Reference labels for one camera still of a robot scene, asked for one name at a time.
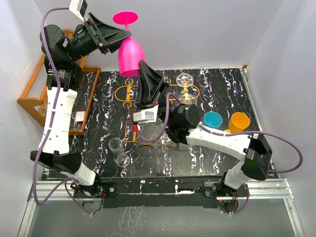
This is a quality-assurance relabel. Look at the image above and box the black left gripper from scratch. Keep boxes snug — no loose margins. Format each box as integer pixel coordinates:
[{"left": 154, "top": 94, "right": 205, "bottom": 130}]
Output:
[{"left": 66, "top": 13, "right": 132, "bottom": 64}]

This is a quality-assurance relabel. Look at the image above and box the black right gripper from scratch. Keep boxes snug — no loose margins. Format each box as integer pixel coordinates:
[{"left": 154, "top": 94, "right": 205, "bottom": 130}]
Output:
[{"left": 135, "top": 61, "right": 176, "bottom": 127}]

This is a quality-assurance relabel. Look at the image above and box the pink plastic wine glass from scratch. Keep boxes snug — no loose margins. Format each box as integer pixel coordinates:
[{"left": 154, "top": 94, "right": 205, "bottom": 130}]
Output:
[{"left": 113, "top": 11, "right": 146, "bottom": 77}]

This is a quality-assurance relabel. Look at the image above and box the tall clear wine glass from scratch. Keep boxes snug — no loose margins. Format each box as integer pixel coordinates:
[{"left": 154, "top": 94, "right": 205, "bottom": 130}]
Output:
[{"left": 176, "top": 73, "right": 194, "bottom": 87}]

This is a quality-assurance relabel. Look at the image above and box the short clear wine glass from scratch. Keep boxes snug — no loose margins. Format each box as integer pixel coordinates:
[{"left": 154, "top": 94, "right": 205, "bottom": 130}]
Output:
[{"left": 178, "top": 92, "right": 197, "bottom": 105}]

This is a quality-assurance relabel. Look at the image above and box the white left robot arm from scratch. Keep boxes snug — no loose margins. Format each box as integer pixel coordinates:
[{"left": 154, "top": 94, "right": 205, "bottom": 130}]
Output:
[{"left": 30, "top": 13, "right": 131, "bottom": 197}]

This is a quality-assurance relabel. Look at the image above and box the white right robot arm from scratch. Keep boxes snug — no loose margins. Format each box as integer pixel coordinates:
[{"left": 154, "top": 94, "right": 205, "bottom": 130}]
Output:
[{"left": 133, "top": 60, "right": 272, "bottom": 196}]

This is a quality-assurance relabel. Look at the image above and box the blue plastic wine glass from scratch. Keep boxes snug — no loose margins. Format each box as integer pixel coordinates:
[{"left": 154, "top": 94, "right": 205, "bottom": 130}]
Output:
[{"left": 202, "top": 112, "right": 223, "bottom": 129}]

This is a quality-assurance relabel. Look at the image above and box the orange plastic wine glass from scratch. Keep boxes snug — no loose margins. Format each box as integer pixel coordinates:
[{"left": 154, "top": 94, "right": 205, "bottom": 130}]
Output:
[{"left": 224, "top": 112, "right": 250, "bottom": 133}]

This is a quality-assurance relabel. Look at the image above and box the orange wooden shelf rack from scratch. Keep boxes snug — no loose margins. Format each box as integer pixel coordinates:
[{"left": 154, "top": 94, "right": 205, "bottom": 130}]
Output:
[{"left": 17, "top": 30, "right": 101, "bottom": 136}]

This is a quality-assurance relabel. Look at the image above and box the clear champagne flute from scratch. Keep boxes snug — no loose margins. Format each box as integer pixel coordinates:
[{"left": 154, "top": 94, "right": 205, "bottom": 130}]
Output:
[{"left": 109, "top": 138, "right": 130, "bottom": 168}]

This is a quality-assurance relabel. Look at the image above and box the red white small box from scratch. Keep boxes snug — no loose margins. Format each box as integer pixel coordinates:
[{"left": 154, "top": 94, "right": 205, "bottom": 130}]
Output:
[{"left": 75, "top": 111, "right": 85, "bottom": 124}]

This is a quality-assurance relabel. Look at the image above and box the black base bar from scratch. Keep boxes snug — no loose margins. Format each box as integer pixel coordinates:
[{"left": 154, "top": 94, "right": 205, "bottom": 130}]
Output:
[{"left": 74, "top": 176, "right": 250, "bottom": 209}]

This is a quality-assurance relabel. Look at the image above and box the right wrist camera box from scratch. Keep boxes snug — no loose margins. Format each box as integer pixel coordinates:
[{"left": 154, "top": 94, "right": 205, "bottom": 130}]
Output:
[{"left": 133, "top": 105, "right": 158, "bottom": 132}]

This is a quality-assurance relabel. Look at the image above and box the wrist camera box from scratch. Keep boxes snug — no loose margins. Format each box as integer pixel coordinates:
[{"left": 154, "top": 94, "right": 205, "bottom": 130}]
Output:
[
  {"left": 69, "top": 0, "right": 87, "bottom": 22},
  {"left": 133, "top": 105, "right": 158, "bottom": 132}
]

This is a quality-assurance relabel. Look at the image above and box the gold wire wine glass rack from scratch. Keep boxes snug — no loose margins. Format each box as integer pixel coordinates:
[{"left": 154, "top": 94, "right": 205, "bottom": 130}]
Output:
[{"left": 114, "top": 79, "right": 200, "bottom": 146}]

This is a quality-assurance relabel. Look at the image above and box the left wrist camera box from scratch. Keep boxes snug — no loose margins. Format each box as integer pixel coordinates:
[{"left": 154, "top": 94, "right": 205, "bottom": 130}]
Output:
[{"left": 69, "top": 0, "right": 87, "bottom": 22}]

